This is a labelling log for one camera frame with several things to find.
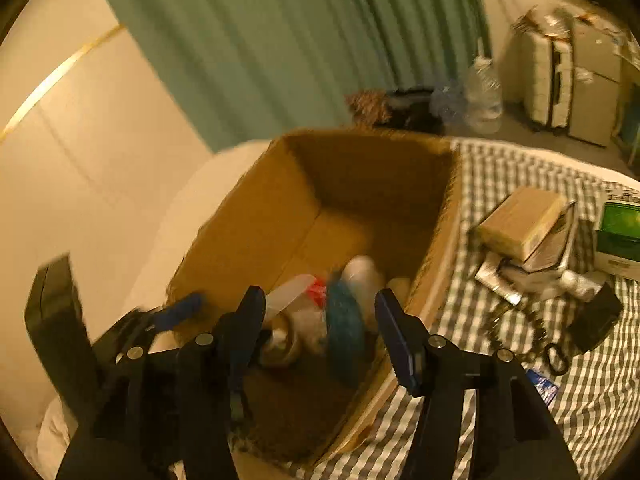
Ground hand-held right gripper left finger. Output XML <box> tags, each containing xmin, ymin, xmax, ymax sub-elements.
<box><xmin>75</xmin><ymin>286</ymin><xmax>266</xmax><ymax>480</ymax></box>

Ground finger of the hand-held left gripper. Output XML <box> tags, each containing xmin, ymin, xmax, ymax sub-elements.
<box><xmin>92</xmin><ymin>291</ymin><xmax>207</xmax><ymax>376</ymax></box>

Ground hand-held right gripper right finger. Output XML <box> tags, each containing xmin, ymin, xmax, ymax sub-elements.
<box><xmin>375</xmin><ymin>289</ymin><xmax>566</xmax><ymax>480</ymax></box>

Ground large cardboard box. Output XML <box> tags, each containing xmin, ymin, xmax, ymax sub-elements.
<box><xmin>167</xmin><ymin>127</ymin><xmax>463</xmax><ymax>466</ymax></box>

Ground teal brush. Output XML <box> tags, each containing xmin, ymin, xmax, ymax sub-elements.
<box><xmin>325</xmin><ymin>280</ymin><xmax>368</xmax><ymax>386</ymax></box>

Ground white bottle with red label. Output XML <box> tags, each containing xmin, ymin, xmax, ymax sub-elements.
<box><xmin>262</xmin><ymin>272</ymin><xmax>331</xmax><ymax>326</ymax></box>

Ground white round bottle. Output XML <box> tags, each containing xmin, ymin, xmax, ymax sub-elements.
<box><xmin>342</xmin><ymin>255</ymin><xmax>386</xmax><ymax>306</ymax></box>

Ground blue packet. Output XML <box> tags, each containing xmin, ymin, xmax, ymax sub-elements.
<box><xmin>525</xmin><ymin>367</ymin><xmax>558</xmax><ymax>406</ymax></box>

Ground black scissors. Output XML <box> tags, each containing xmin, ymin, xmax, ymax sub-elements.
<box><xmin>542</xmin><ymin>341</ymin><xmax>571</xmax><ymax>377</ymax></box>

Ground small closed cardboard box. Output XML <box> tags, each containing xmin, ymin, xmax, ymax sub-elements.
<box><xmin>475</xmin><ymin>186</ymin><xmax>568</xmax><ymax>263</ymax></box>

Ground black wallet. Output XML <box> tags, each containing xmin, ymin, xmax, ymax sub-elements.
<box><xmin>567</xmin><ymin>282</ymin><xmax>625</xmax><ymax>353</ymax></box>

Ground grey white checked blanket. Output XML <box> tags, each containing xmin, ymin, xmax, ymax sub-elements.
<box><xmin>295</xmin><ymin>137</ymin><xmax>640</xmax><ymax>480</ymax></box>

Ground black bag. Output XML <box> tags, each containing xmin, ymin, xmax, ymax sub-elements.
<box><xmin>387</xmin><ymin>87</ymin><xmax>446</xmax><ymax>133</ymax></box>

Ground brown woven basket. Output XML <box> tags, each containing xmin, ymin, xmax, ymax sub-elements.
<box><xmin>345</xmin><ymin>90</ymin><xmax>393</xmax><ymax>126</ymax></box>

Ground crumpled clear plastic bottle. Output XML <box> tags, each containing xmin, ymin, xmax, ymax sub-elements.
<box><xmin>433</xmin><ymin>85</ymin><xmax>466</xmax><ymax>123</ymax></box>

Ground green and white box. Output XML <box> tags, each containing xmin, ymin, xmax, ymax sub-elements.
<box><xmin>592</xmin><ymin>190</ymin><xmax>640</xmax><ymax>281</ymax></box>

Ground large clear water bottle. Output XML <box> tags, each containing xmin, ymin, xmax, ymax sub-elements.
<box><xmin>462</xmin><ymin>55</ymin><xmax>503</xmax><ymax>135</ymax></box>

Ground green curtain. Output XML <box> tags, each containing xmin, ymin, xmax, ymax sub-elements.
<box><xmin>87</xmin><ymin>0</ymin><xmax>493</xmax><ymax>153</ymax></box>

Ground white suitcase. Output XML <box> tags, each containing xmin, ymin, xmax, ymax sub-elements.
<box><xmin>510</xmin><ymin>25</ymin><xmax>573</xmax><ymax>133</ymax></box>

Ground beige small fridge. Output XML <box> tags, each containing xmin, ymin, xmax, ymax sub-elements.
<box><xmin>567</xmin><ymin>17</ymin><xmax>626</xmax><ymax>148</ymax></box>

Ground black metal chain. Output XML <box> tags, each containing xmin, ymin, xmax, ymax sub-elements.
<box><xmin>487</xmin><ymin>305</ymin><xmax>548</xmax><ymax>361</ymax></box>

